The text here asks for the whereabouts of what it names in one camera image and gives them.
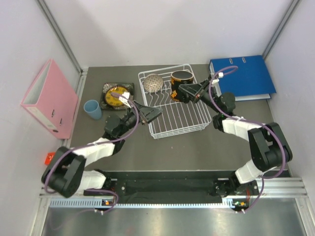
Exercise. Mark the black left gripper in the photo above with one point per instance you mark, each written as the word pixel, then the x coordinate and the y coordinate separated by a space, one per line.
pixel 147 113

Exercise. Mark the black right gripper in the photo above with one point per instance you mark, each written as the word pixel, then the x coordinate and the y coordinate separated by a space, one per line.
pixel 196 91

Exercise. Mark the black orange patterned mug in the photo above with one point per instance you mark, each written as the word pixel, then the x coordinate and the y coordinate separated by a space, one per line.
pixel 180 77

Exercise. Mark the black floral square plate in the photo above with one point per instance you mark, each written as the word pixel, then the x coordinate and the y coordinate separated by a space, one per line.
pixel 104 106

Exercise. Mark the yellow round plate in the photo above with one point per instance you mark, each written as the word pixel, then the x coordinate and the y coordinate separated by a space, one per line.
pixel 111 96

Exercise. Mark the light blue plastic cup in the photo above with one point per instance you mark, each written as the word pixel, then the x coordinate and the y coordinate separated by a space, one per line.
pixel 92 108

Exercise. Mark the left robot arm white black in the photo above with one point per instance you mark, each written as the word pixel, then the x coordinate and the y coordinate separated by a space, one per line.
pixel 66 172

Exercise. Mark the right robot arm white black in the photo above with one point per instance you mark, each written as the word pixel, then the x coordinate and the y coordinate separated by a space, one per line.
pixel 268 145

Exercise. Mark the beige patterned bowl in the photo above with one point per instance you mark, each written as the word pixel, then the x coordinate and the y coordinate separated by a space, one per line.
pixel 153 83

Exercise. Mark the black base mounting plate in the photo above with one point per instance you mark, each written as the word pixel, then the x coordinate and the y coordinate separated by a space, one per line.
pixel 167 186

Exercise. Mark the red box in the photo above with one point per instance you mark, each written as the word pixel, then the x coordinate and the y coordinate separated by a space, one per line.
pixel 49 158

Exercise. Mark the white wire dish rack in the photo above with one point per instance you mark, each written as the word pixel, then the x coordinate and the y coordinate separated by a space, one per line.
pixel 177 117

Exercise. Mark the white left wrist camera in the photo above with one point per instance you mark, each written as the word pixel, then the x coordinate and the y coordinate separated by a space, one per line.
pixel 124 98

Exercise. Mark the blue ring binder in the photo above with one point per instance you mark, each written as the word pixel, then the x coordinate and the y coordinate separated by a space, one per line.
pixel 251 81

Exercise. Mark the pink ring binder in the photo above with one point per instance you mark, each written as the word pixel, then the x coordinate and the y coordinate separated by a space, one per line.
pixel 52 101

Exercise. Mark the aluminium frame rail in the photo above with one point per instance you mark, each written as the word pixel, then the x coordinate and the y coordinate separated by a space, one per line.
pixel 284 187

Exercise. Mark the grey slotted cable duct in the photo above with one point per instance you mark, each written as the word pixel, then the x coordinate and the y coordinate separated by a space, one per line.
pixel 100 203

